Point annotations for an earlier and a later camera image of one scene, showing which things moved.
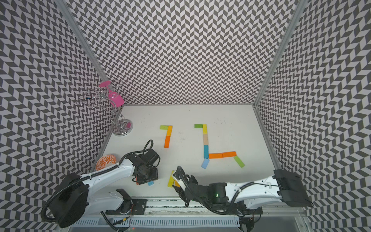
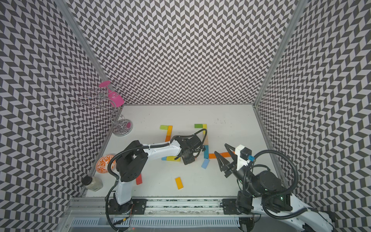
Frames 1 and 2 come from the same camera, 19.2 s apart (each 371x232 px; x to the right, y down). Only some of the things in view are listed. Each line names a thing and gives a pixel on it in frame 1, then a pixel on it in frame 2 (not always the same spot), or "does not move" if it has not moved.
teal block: [206, 152] does not move
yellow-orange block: [169, 130] does not move
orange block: [229, 154] does not move
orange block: [215, 155] does not move
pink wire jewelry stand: [105, 95] does not move
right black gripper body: [182, 193] → [232, 168]
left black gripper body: [150, 174] → [189, 159]
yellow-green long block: [171, 180] → [172, 158]
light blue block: [205, 163] does not move
